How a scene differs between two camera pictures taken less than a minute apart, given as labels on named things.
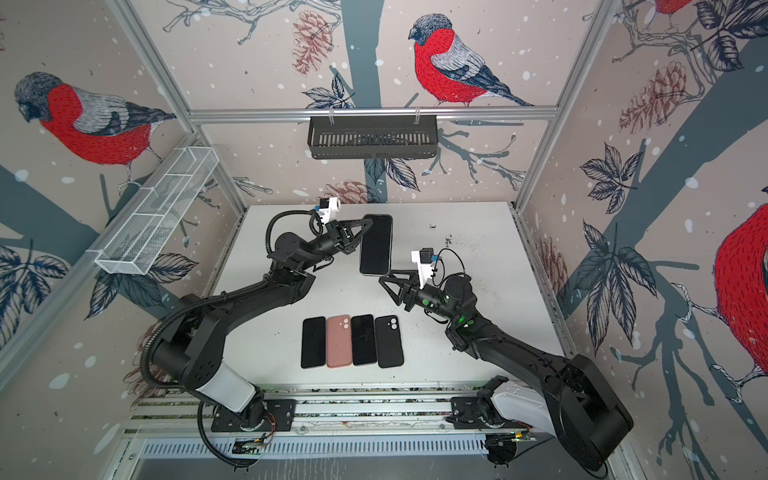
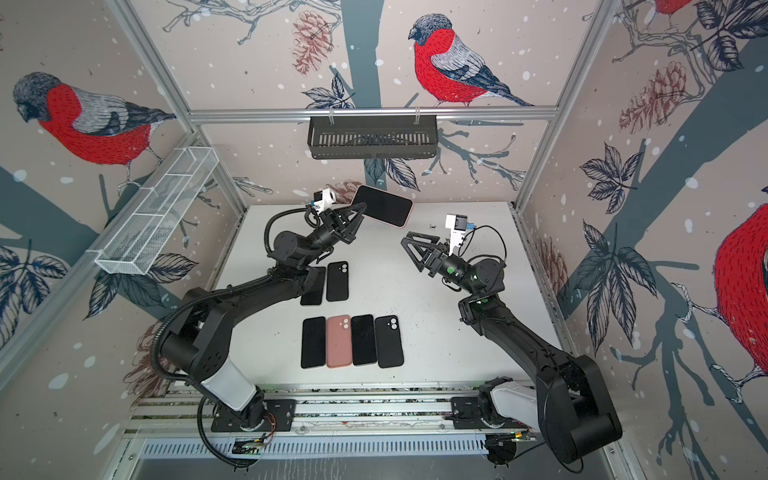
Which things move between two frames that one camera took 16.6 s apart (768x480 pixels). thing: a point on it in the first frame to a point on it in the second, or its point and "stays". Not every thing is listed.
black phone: x=376 y=247 to x=316 y=294
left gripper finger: x=364 y=224 to x=357 y=207
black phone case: x=389 y=349 stays
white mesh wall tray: x=133 y=244 stays
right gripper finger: x=393 y=295 to x=416 y=251
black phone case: x=376 y=246 to x=337 y=284
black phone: x=363 y=340 stays
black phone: x=313 y=342 stays
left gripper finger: x=366 y=225 to x=350 y=236
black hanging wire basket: x=341 y=140 stays
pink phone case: x=339 y=341 stays
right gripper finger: x=411 y=281 to x=422 y=237
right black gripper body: x=412 y=300 to x=449 y=270
